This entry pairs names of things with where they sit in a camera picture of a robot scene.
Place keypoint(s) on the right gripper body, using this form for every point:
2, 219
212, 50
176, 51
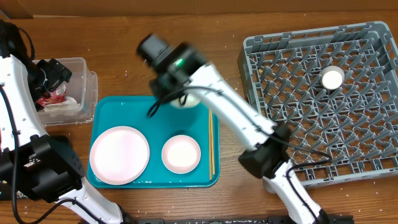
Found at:
170, 91

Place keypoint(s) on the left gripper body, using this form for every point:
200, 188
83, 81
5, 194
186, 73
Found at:
43, 77

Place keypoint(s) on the red snack wrapper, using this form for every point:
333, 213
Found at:
57, 96

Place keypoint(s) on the pale green bowl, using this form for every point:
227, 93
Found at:
189, 102

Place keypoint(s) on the white napkin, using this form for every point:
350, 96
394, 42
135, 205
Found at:
69, 104

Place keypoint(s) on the wooden chopstick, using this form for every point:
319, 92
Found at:
213, 155
210, 119

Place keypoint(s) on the small white plate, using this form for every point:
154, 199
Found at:
181, 154

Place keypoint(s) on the large pink plate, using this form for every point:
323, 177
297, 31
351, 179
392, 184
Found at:
119, 155

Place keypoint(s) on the white upturned cup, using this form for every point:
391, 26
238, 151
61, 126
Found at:
332, 77

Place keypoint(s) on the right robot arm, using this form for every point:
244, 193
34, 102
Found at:
183, 71

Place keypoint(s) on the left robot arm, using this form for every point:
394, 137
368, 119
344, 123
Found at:
20, 124

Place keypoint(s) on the black waste tray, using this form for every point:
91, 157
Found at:
48, 168

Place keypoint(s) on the grey dishwasher rack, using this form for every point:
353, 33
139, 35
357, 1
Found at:
345, 134

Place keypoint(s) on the clear plastic bin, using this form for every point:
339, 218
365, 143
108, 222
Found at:
83, 88

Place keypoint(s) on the teal plastic tray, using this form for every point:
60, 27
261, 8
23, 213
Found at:
168, 122

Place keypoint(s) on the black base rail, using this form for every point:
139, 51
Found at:
269, 220

